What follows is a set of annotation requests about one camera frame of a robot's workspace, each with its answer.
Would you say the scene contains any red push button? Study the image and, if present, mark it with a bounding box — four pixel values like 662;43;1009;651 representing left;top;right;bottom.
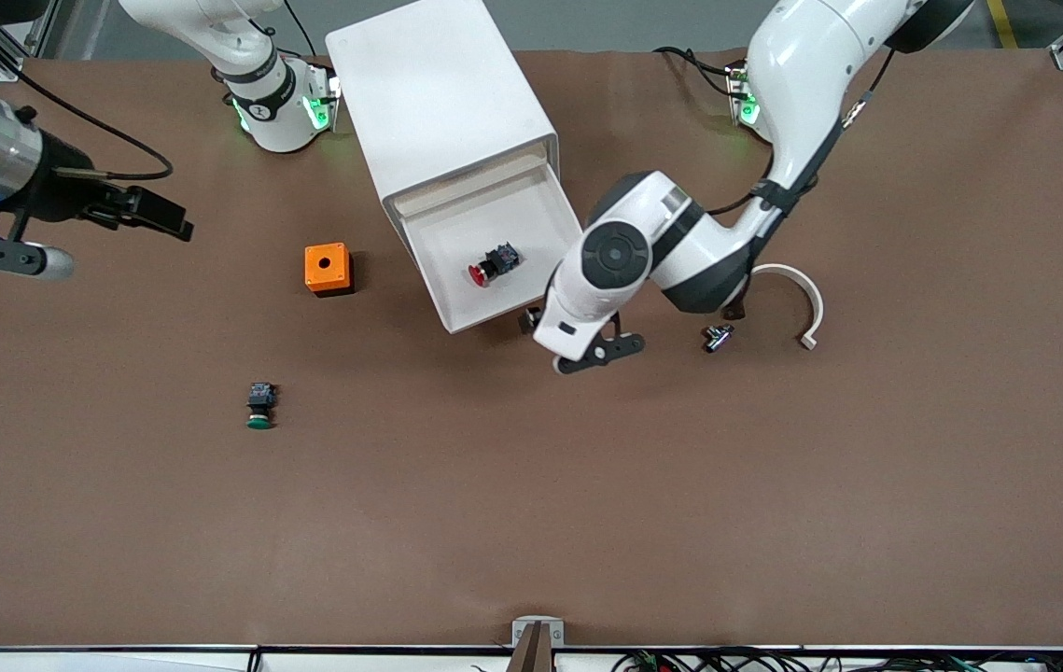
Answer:
467;241;522;288

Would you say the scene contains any green push button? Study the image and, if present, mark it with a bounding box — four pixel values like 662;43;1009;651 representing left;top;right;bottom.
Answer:
245;381;279;431

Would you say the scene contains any orange box with hole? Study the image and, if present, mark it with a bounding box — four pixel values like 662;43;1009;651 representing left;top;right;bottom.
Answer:
304;243;356;299

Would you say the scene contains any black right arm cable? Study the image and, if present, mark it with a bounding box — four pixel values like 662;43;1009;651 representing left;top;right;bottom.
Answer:
0;28;176;182

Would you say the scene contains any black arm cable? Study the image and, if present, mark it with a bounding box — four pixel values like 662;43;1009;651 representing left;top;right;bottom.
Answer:
706;47;898;217
0;28;176;182

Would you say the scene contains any white curved bracket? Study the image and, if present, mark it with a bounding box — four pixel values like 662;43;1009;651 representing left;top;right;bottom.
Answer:
751;262;826;352

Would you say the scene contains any grey metal mounting bracket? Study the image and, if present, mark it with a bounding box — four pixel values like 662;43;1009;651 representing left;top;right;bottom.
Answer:
511;616;566;648

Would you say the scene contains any black base power cable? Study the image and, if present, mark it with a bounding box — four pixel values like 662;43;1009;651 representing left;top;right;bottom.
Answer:
651;44;743;96

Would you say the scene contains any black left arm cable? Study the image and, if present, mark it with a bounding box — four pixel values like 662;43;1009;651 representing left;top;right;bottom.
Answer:
706;47;898;217

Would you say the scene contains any black cable bundle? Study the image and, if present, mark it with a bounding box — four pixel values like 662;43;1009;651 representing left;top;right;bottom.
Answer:
610;647;1063;672

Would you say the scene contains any white table edge rail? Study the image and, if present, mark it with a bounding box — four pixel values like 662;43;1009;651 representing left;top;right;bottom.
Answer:
0;644;1063;672

